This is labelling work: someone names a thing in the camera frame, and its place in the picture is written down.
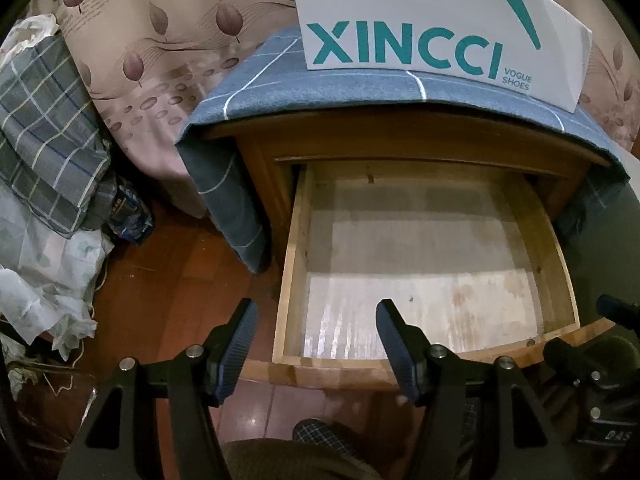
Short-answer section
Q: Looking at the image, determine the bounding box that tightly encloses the wooden nightstand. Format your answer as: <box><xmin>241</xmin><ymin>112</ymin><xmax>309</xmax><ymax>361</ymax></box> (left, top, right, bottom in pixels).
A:
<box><xmin>202</xmin><ymin>110</ymin><xmax>613</xmax><ymax>271</ymax></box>

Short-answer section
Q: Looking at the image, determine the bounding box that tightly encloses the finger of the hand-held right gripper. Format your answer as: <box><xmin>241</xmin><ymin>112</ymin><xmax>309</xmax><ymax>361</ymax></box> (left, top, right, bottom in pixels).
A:
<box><xmin>596</xmin><ymin>294</ymin><xmax>640</xmax><ymax>322</ymax></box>
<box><xmin>545</xmin><ymin>336</ymin><xmax>601</xmax><ymax>386</ymax></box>

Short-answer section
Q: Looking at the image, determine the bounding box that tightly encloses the blue checked cloth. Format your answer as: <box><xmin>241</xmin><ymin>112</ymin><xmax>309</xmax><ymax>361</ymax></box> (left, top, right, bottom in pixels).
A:
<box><xmin>175</xmin><ymin>27</ymin><xmax>632</xmax><ymax>276</ymax></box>

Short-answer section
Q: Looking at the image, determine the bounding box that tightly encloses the grey plaid cloth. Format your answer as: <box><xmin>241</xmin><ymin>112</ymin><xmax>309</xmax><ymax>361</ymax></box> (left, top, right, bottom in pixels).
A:
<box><xmin>0</xmin><ymin>35</ymin><xmax>112</xmax><ymax>236</ymax></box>

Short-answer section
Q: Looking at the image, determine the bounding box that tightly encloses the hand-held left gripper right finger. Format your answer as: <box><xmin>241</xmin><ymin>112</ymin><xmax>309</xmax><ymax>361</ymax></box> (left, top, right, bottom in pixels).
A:
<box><xmin>376</xmin><ymin>299</ymin><xmax>583</xmax><ymax>480</ymax></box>

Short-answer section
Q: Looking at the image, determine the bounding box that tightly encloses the white crumpled cloth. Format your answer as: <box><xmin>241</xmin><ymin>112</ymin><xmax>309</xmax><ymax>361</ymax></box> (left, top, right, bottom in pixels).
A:
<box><xmin>0</xmin><ymin>187</ymin><xmax>116</xmax><ymax>361</ymax></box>

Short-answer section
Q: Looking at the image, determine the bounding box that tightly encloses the pink leaf print bedspread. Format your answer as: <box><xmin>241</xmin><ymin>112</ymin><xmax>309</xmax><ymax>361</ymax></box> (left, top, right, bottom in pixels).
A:
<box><xmin>25</xmin><ymin>0</ymin><xmax>640</xmax><ymax>218</ymax></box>

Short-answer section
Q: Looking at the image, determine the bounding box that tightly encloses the white shoe box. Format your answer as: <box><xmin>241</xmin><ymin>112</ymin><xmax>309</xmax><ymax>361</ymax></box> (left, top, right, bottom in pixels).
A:
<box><xmin>288</xmin><ymin>0</ymin><xmax>593</xmax><ymax>113</ymax></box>

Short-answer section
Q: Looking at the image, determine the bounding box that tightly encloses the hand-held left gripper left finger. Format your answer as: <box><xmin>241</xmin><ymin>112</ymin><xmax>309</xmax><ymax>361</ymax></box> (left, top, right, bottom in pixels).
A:
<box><xmin>57</xmin><ymin>298</ymin><xmax>259</xmax><ymax>480</ymax></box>

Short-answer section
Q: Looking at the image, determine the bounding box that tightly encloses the person's left leg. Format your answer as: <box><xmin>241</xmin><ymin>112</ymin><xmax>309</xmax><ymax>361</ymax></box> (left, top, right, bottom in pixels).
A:
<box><xmin>220</xmin><ymin>437</ymin><xmax>381</xmax><ymax>480</ymax></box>

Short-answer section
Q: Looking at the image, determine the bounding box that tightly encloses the blue plastic bag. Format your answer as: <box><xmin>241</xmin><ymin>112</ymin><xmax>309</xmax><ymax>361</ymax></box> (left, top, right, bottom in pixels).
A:
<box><xmin>107</xmin><ymin>180</ymin><xmax>153</xmax><ymax>246</ymax></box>

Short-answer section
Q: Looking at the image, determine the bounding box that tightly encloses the wooden drawer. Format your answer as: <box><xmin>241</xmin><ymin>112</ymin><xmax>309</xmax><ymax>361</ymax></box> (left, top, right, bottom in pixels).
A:
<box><xmin>271</xmin><ymin>157</ymin><xmax>617</xmax><ymax>391</ymax></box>

